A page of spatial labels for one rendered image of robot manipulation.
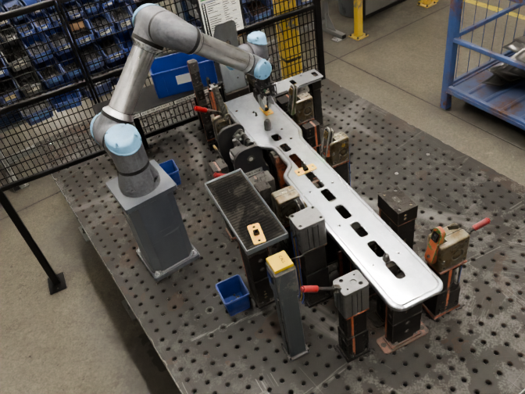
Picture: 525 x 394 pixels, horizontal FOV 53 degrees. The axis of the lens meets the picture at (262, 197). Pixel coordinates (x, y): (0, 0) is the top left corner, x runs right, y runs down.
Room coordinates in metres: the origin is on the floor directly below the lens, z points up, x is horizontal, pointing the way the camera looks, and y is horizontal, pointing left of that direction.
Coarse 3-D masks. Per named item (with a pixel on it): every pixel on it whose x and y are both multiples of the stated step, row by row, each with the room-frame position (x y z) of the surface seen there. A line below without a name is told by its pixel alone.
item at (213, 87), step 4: (212, 84) 1.95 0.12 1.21; (216, 84) 1.95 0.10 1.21; (220, 84) 1.95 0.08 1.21; (212, 88) 1.93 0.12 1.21; (216, 88) 1.93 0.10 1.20; (212, 92) 1.96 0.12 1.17; (216, 92) 1.93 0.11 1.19; (216, 96) 1.93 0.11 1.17; (220, 96) 1.94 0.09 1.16; (216, 100) 1.95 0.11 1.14; (220, 100) 1.93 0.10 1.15; (220, 104) 1.93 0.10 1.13; (224, 104) 1.94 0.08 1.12; (220, 108) 1.93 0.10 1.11; (224, 108) 1.94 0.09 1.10; (224, 112) 1.94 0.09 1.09
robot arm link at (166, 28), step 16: (160, 16) 1.70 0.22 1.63; (176, 16) 1.71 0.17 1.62; (160, 32) 1.67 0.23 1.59; (176, 32) 1.66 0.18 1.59; (192, 32) 1.67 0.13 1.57; (176, 48) 1.66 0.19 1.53; (192, 48) 1.66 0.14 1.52; (208, 48) 1.70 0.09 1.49; (224, 48) 1.73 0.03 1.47; (240, 48) 1.80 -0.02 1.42; (224, 64) 1.75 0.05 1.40; (240, 64) 1.75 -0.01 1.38; (256, 64) 1.79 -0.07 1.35
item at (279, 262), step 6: (282, 252) 1.01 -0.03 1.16; (270, 258) 1.00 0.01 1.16; (276, 258) 1.00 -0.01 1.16; (282, 258) 0.99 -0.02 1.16; (288, 258) 0.99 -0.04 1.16; (270, 264) 0.98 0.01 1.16; (276, 264) 0.97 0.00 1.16; (282, 264) 0.97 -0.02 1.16; (288, 264) 0.96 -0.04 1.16; (276, 270) 0.95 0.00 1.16; (282, 270) 0.95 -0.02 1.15
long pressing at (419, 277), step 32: (256, 128) 1.89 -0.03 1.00; (288, 128) 1.85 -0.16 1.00; (288, 160) 1.63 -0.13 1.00; (320, 160) 1.59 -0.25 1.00; (320, 192) 1.41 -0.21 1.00; (352, 192) 1.38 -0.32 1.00; (384, 224) 1.20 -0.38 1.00; (352, 256) 1.08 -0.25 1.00; (416, 256) 1.04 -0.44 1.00; (384, 288) 0.94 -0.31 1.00; (416, 288) 0.92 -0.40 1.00
